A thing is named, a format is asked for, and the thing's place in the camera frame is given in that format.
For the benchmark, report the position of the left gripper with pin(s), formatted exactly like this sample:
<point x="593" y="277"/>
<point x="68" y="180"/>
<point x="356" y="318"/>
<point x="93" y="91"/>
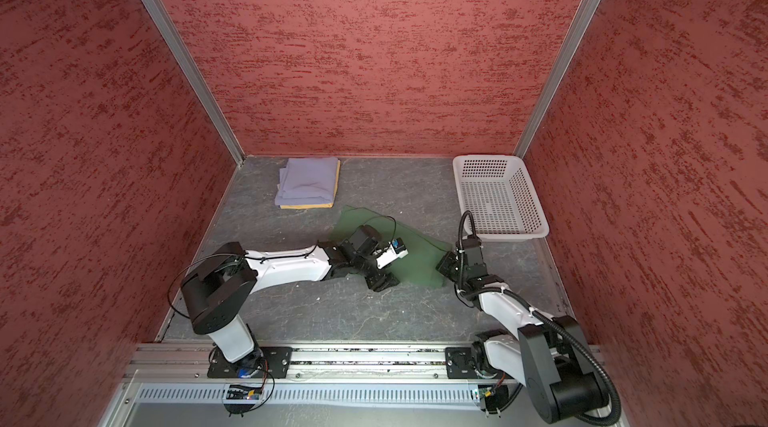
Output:
<point x="381" y="280"/>

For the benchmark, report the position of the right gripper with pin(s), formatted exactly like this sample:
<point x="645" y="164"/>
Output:
<point x="445" y="262"/>

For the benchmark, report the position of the green skirt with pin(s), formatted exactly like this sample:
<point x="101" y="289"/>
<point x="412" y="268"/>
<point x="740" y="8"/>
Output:
<point x="419" y="266"/>

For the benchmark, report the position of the yellow skirt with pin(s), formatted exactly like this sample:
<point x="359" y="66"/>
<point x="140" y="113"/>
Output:
<point x="312" y="206"/>

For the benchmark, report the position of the white plastic basket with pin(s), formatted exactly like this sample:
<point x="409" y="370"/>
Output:
<point x="500" y="194"/>

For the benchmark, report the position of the lavender skirt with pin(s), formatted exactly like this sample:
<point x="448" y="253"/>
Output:
<point x="307" y="180"/>

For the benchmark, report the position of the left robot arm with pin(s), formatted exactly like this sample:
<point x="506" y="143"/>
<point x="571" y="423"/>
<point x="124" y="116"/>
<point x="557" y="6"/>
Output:
<point x="215" y="290"/>

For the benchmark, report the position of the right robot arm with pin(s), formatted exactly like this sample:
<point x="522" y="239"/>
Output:
<point x="547" y="356"/>

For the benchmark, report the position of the right small circuit board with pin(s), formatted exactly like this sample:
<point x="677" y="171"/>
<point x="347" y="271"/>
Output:
<point x="487" y="393"/>

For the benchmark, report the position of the small circuit board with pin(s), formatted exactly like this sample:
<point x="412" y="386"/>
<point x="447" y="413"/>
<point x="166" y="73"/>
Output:
<point x="243" y="393"/>
<point x="487" y="393"/>

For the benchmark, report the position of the left small circuit board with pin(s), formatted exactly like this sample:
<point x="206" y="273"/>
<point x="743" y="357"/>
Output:
<point x="243" y="393"/>

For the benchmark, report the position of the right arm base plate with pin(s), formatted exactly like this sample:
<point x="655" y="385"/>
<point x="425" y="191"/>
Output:
<point x="462" y="362"/>

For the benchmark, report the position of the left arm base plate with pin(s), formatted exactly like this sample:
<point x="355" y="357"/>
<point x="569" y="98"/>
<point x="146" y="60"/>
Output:
<point x="276" y="361"/>

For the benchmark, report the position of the aluminium front rail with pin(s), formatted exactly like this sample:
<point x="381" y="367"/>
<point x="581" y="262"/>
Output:
<point x="311" y="363"/>

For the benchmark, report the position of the right corner aluminium post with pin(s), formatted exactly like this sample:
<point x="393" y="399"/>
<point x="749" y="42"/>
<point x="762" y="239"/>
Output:
<point x="571" y="42"/>

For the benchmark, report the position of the corner aluminium post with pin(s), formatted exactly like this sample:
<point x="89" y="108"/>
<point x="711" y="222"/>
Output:
<point x="571" y="42"/>
<point x="173" y="39"/>

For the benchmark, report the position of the left corner aluminium post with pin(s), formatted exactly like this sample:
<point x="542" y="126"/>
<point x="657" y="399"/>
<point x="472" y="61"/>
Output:
<point x="173" y="39"/>

